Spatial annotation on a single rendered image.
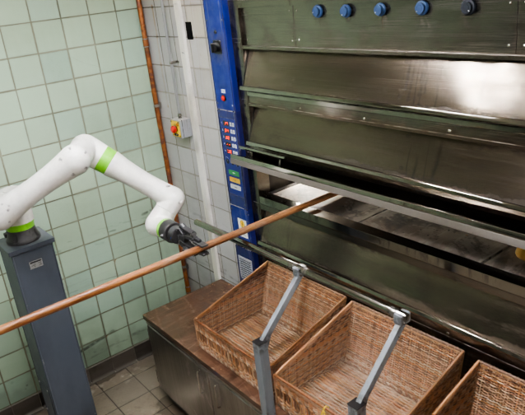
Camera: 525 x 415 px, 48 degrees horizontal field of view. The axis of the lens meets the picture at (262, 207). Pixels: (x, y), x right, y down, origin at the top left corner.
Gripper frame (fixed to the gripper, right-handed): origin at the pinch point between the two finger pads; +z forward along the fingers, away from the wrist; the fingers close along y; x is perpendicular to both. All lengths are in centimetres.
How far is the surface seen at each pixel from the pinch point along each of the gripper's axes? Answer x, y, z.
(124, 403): 13, 123, -86
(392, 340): -13, 8, 86
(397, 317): -16, 2, 85
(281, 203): -56, 3, -16
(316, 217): -55, 3, 9
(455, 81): -55, -63, 76
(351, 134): -57, -38, 30
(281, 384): -5, 49, 38
